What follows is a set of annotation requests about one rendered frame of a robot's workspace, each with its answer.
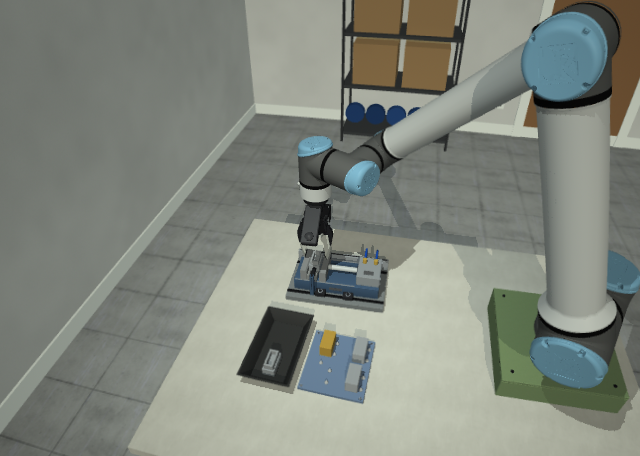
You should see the yellow rectangular block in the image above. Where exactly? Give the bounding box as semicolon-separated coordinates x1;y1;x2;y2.
319;330;336;357

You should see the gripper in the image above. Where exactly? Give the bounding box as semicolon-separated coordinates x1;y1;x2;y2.
297;199;333;259

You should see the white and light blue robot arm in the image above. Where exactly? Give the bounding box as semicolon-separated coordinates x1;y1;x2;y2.
297;1;640;389

